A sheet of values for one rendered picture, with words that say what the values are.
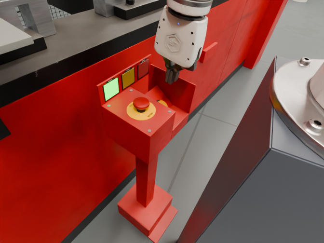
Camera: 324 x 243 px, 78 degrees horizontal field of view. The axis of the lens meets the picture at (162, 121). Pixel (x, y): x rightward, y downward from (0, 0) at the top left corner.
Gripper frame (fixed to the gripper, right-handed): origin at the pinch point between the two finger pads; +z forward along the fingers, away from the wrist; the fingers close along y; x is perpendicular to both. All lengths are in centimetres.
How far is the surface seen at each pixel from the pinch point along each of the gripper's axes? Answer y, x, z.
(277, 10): -2, 180, 26
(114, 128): -5.6, -15.1, 12.9
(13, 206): -18, -42, 33
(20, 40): -8.3, -27.7, -15.0
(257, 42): -4, 180, 56
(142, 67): -9.8, 0.5, 3.3
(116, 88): -9.7, -9.8, 4.9
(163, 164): -3, 23, 85
